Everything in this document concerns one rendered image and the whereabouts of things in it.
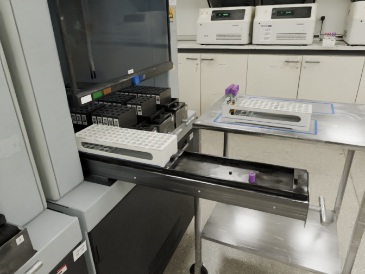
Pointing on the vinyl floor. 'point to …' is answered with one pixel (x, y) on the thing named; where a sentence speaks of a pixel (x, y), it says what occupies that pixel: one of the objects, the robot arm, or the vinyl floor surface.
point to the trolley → (318, 111)
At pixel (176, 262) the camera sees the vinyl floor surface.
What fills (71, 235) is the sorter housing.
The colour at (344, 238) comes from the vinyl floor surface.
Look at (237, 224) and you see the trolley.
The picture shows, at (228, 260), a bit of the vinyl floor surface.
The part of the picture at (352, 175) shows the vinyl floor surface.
